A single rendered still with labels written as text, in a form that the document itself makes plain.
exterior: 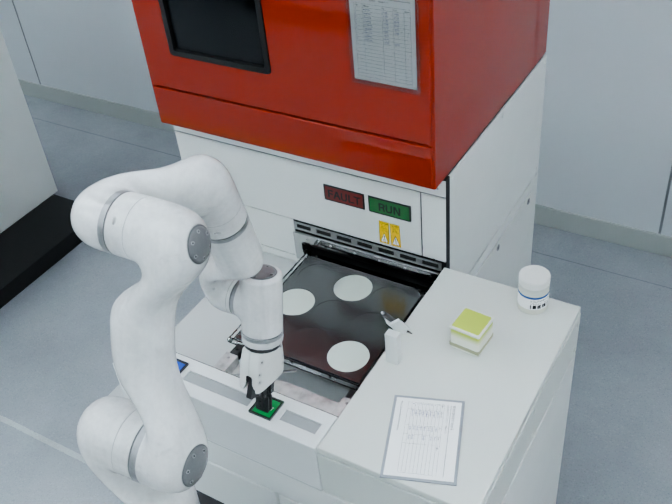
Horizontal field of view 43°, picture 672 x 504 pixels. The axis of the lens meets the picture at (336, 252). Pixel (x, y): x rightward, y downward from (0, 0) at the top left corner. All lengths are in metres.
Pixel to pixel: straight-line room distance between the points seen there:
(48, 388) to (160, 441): 2.09
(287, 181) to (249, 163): 0.12
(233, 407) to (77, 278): 2.15
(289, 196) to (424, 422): 0.78
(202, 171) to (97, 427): 0.46
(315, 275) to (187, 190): 0.94
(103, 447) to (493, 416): 0.78
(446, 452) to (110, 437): 0.66
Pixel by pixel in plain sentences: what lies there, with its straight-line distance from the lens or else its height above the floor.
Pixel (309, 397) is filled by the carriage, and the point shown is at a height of 0.88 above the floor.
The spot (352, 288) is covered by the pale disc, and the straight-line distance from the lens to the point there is 2.17.
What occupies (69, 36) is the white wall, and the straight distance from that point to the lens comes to 5.03.
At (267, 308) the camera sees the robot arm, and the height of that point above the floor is 1.24.
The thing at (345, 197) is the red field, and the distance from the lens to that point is 2.14.
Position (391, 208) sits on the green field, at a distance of 2.09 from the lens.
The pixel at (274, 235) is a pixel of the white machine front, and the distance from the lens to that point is 2.39.
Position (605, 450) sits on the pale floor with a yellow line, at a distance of 3.01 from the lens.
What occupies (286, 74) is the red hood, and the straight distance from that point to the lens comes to 1.98.
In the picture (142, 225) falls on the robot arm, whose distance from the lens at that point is 1.23.
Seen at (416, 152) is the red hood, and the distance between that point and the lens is 1.89.
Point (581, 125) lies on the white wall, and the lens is 3.55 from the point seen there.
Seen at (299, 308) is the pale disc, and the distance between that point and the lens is 2.13.
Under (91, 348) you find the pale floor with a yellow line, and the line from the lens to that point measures 3.54.
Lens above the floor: 2.33
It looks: 39 degrees down
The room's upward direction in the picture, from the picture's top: 6 degrees counter-clockwise
